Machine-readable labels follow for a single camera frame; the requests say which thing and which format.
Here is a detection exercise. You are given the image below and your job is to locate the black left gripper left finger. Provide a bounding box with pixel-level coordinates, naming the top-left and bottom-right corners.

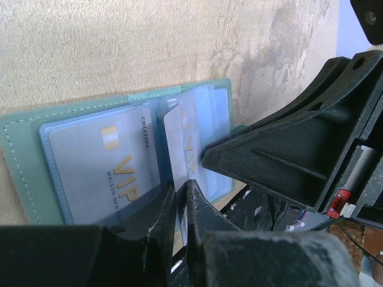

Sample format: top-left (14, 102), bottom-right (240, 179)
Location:
top-left (1, 184), bottom-right (177, 286)

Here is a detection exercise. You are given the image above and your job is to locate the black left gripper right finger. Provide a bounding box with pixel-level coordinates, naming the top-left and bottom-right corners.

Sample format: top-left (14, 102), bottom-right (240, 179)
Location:
top-left (186, 180), bottom-right (359, 287)

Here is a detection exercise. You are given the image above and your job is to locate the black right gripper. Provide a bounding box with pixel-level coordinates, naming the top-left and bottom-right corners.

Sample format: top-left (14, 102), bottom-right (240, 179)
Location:
top-left (202, 50), bottom-right (382, 219)

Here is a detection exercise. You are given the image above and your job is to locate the green leather card holder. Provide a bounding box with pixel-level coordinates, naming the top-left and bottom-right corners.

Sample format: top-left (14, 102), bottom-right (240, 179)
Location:
top-left (1, 78), bottom-right (234, 226)

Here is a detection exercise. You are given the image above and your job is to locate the card with magnetic stripe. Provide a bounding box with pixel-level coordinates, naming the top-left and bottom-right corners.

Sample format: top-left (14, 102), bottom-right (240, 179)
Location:
top-left (160, 85), bottom-right (218, 246)

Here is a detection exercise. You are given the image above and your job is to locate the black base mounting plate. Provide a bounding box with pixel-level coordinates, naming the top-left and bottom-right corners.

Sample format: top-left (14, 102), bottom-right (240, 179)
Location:
top-left (170, 186), bottom-right (288, 286)

